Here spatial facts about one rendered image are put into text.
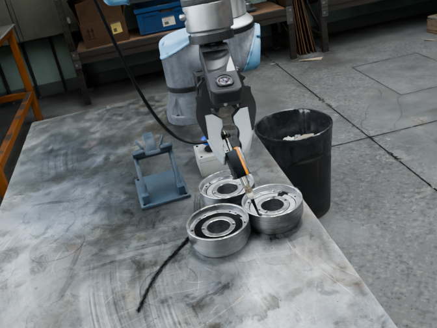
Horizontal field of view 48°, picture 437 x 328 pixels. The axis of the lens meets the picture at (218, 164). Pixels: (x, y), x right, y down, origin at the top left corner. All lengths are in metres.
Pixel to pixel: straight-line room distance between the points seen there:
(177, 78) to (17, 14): 3.40
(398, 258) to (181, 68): 1.18
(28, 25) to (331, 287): 4.11
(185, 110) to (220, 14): 0.58
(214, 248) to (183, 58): 0.62
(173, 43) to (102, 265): 0.62
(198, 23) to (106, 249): 0.42
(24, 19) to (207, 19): 3.90
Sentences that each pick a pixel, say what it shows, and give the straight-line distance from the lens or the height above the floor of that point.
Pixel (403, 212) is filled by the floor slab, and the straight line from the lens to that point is 2.30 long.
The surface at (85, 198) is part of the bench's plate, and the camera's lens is 1.08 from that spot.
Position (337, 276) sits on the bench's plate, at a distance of 0.75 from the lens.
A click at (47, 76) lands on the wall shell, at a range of 4.93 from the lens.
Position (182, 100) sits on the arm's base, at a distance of 1.31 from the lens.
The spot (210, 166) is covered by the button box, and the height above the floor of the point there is 0.82.
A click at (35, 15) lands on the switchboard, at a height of 0.75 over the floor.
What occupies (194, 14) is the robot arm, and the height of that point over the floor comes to 1.16.
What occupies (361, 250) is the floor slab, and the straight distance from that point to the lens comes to 2.08.
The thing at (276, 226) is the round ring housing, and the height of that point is 0.82.
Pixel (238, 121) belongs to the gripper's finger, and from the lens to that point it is 0.79.
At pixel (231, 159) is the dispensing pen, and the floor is 0.94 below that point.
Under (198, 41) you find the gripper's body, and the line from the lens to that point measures 0.76.
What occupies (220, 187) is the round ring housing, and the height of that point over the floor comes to 0.83.
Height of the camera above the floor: 1.29
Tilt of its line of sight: 27 degrees down
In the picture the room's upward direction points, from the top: 10 degrees counter-clockwise
